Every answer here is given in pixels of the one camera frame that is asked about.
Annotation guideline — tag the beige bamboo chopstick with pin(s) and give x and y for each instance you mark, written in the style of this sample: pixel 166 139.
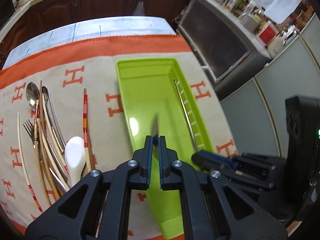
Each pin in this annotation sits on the beige bamboo chopstick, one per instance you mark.
pixel 42 172

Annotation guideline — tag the red labelled white container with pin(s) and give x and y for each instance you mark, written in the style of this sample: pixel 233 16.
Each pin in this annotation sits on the red labelled white container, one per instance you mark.
pixel 268 32

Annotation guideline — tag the large steel spoon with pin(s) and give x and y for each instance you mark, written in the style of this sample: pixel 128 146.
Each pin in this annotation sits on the large steel spoon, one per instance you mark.
pixel 32 95

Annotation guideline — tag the small steel long spoon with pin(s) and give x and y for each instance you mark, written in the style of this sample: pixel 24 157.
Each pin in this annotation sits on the small steel long spoon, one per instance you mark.
pixel 59 136

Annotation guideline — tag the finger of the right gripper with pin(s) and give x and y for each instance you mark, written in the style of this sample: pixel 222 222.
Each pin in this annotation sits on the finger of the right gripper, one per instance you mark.
pixel 209 161

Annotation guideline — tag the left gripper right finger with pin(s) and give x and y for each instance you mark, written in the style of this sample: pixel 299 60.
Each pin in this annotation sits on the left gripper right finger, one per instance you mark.
pixel 196 190

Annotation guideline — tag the green plastic utensil tray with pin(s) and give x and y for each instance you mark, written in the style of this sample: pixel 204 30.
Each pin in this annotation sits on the green plastic utensil tray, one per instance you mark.
pixel 155 89

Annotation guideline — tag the grey countertop cabinet appliance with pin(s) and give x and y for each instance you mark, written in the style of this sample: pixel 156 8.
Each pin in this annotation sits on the grey countertop cabinet appliance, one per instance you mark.
pixel 229 54

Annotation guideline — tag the steel fork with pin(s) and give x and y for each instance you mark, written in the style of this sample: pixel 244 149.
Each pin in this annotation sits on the steel fork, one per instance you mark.
pixel 28 126

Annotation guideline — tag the white ceramic soup spoon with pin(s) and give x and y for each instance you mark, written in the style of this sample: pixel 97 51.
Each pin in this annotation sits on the white ceramic soup spoon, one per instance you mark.
pixel 75 158

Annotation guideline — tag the short steel soup spoon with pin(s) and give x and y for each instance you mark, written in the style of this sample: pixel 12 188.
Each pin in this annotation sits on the short steel soup spoon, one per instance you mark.
pixel 155 131

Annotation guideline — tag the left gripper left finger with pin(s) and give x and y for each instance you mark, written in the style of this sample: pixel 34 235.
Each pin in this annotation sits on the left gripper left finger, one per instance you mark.
pixel 115 191

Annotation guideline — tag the orange beige H-pattern cloth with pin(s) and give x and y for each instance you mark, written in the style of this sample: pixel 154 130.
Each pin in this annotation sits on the orange beige H-pattern cloth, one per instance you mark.
pixel 66 70

